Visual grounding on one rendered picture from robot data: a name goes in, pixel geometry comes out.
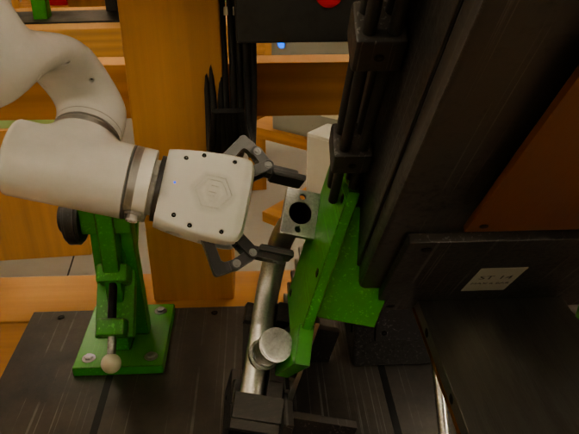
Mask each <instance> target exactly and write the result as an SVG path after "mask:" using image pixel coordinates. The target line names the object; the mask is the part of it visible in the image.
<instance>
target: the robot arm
mask: <svg viewBox="0 0 579 434"><path fill-rule="evenodd" d="M36 82H37V83H38V84H39V85H40V86H41V87H42V88H43V89H44V91H45V92H46V93H47V94H48V95H49V96H50V97H51V99H52V100H53V103H54V105H55V107H56V112H57V113H56V117H55V120H54V122H53V123H49V124H42V123H38V122H33V121H27V120H23V119H20V120H16V121H14V122H13V123H12V124H11V126H10V127H9V129H8V131H7V133H6V134H5V136H4V138H3V143H2V145H1V148H0V191H1V192H2V193H3V194H4V195H8V196H13V197H17V198H21V199H25V200H30V201H34V202H42V203H46V204H50V205H54V206H59V207H63V208H70V209H75V210H79V211H84V212H88V213H93V214H100V215H104V216H108V217H113V218H117V219H122V220H123V219H125V221H127V222H129V223H137V221H141V222H144V221H145V218H146V215H150V217H149V220H150V221H153V227H154V228H156V229H158V230H160V231H162V232H165V233H169V234H171V235H173V236H176V237H179V238H181V239H186V240H189V241H192V242H195V243H198V244H201V245H202V248H203V249H204V252H205V255H206V258H207V259H208V262H209V267H210V269H211V271H212V274H213V276H214V277H220V276H224V275H226V274H229V273H231V272H234V271H237V270H239V269H241V268H242V267H244V266H245V265H247V264H249V263H250V262H252V261H253V260H254V259H255V260H259V261H264V262H268V263H273V264H283V263H284V261H285V262H288V261H289V260H290V259H291V258H293V257H294V252H293V250H290V249H285V248H281V247H276V246H272V245H265V244H261V245H260V246H256V245H254V244H253V243H252V242H251V241H250V240H249V239H248V238H247V237H246V235H245V234H244V233H243V232H244V230H245V226H246V218H247V213H248V208H249V203H250V199H251V193H252V185H253V182H255V181H258V180H259V179H261V178H264V177H265V178H268V181H269V182H270V183H276V184H280V185H283V186H288V187H291V188H296V189H299V188H300V187H301V186H302V185H303V183H304V182H305V181H306V176H305V175H303V174H298V170H293V169H290V168H285V167H282V166H278V165H274V164H273V162H272V161H271V160H270V159H268V157H267V156H266V155H265V153H264V151H263V150H262V149H261V148H260V147H259V146H256V144H254V143H253V142H252V141H251V140H250V139H249V138H247V137H246V136H245V135H241V136H240V137H239V138H238V139H237V140H236V141H235V142H234V143H233V144H232V145H231V146H230V147H229V148H228V149H227V150H226V151H225V152H224V153H223V154H221V153H216V152H203V151H193V150H179V149H170V150H169V153H168V157H167V156H163V158H162V160H159V150H155V149H152V148H147V147H144V146H137V145H133V144H129V143H125V142H121V140H122V137H123V134H124V131H125V127H126V122H127V111H126V107H125V104H124V101H123V100H122V97H121V94H120V92H119V90H118V89H117V88H116V86H115V83H114V82H113V80H112V79H111V77H110V75H109V74H108V72H107V71H106V69H105V68H104V66H103V64H102V63H101V62H100V60H99V59H98V58H97V56H96V55H95V54H94V53H93V52H92V51H91V50H90V49H89V48H88V47H87V46H86V45H85V44H83V43H82V42H80V41H79V40H76V39H74V38H72V37H70V36H68V35H64V34H58V33H52V32H44V31H36V30H32V29H29V28H28V27H27V26H26V25H25V24H24V23H23V21H22V19H21V18H20V16H19V15H18V14H17V13H16V11H15V9H14V8H13V6H12V5H11V3H10V2H9V0H0V108H1V107H4V106H6V105H8V104H10V103H12V102H13V101H15V100H16V99H18V98H19V97H20V96H22V95H23V94H24V93H25V92H27V91H28V90H29V89H30V88H31V87H32V86H33V85H34V84H35V83H36ZM241 152H244V153H246V154H248V155H249V156H250V157H251V159H252V161H253V163H254V164H255V165H253V163H252V161H251V160H249V159H246V158H241V157H237V156H238V155H239V154H240V153H241ZM216 248H219V249H223V250H231V249H233V248H234V249H235V250H236V251H237V252H238V253H239V254H240V255H239V256H237V257H236V258H235V259H233V260H230V261H226V262H222V261H221V259H220V256H219V253H218V251H217V249H216Z"/></svg>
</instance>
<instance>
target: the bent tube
mask: <svg viewBox="0 0 579 434"><path fill-rule="evenodd" d="M300 195H303V196H304V197H305V200H302V199H301V198H300ZM320 198H321V194H317V193H314V192H309V191H306V190H301V189H294V188H291V187H287V189H286V190H285V196H284V201H283V211H282V216H281V218H280V219H279V220H278V222H277V224H276V225H275V226H274V228H273V231H272V233H271V236H270V239H269V242H268V245H272V246H276V247H281V248H285V249H290V248H291V246H292V244H293V242H294V240H295V238H300V239H307V240H314V234H315V228H316V222H317V216H318V210H319V204H320ZM285 264H286V262H285V261H284V263H283V264H276V263H268V262H264V261H263V263H262V266H261V270H260V273H259V278H258V285H257V290H256V294H255V300H254V305H253V310H252V321H251V326H250V331H249V337H248V342H247V347H246V358H245V363H244V368H243V374H242V379H241V385H240V392H245V393H250V394H260V395H264V393H265V382H266V376H267V370H266V371H263V370H258V369H255V368H254V367H253V366H252V365H251V363H250V361H249V359H248V351H249V348H250V346H251V344H252V343H253V342H254V341H255V340H257V339H259V338H260V337H261V335H262V334H263V333H264V332H265V331H266V330H268V329H270V328H272V327H274V323H275V317H276V311H277V300H278V295H279V290H280V286H281V281H282V278H283V271H284V268H285Z"/></svg>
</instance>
